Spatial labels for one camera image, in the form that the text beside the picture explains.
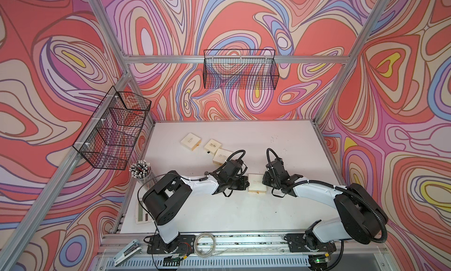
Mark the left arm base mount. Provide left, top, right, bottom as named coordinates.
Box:
left=143, top=234, right=196, bottom=261

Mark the black wire basket back wall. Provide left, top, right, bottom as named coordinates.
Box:
left=203, top=48, right=280, bottom=90

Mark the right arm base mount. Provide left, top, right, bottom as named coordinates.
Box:
left=283, top=233, right=337, bottom=264

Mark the clear cup of pens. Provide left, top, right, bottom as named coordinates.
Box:
left=129, top=160, right=156, bottom=189

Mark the small cream jewelry box middle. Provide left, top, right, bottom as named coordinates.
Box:
left=204, top=139, right=222, bottom=155

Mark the cream jewelry box far left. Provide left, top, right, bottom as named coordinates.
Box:
left=180, top=132, right=202, bottom=151

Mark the cream drawer jewelry box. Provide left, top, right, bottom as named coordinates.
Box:
left=248, top=174, right=267, bottom=194

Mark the black wire basket left wall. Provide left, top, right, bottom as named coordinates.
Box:
left=72, top=87, right=152, bottom=170

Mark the cream jewelry box near stack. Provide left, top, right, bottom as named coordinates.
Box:
left=213, top=148, right=232, bottom=165

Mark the white desk calculator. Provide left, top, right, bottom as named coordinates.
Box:
left=135, top=199, right=153, bottom=225

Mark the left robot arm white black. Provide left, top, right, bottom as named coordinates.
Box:
left=142, top=150, right=250, bottom=246

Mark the black wire basket wall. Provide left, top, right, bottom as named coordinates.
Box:
left=203, top=48, right=280, bottom=90
left=72, top=87, right=152, bottom=170

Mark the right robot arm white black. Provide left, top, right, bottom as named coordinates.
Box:
left=263, top=148, right=388, bottom=251

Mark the white stapler on rail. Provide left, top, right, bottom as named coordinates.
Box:
left=113, top=239, right=142, bottom=267

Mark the coiled clear cable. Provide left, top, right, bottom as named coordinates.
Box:
left=193, top=232, right=217, bottom=259

